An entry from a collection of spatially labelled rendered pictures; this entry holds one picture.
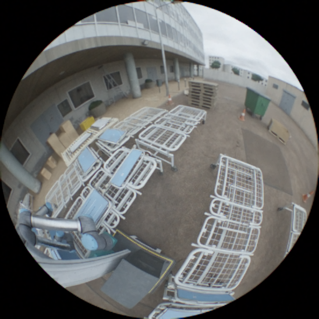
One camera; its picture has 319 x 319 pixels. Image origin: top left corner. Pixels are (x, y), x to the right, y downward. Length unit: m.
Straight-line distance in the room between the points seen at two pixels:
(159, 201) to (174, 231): 0.58
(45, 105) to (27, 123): 1.44
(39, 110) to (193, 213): 7.50
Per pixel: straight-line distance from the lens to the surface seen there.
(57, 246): 1.17
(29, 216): 1.01
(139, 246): 1.44
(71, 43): 4.24
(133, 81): 6.97
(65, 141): 4.58
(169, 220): 1.68
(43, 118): 6.82
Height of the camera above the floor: 1.67
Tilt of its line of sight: 50 degrees down
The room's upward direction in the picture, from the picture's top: 11 degrees counter-clockwise
